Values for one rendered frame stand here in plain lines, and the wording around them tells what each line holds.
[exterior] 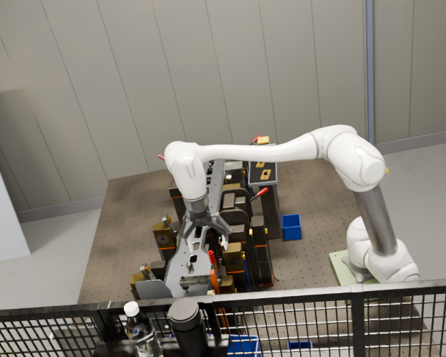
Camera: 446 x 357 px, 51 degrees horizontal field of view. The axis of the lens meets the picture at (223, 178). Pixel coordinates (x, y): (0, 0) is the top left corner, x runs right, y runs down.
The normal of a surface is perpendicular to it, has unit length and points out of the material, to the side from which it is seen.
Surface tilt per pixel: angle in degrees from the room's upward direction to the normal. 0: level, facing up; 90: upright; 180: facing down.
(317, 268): 0
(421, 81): 90
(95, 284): 0
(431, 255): 0
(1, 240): 78
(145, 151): 90
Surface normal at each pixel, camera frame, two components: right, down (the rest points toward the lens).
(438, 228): -0.18, -0.83
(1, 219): 0.03, 0.35
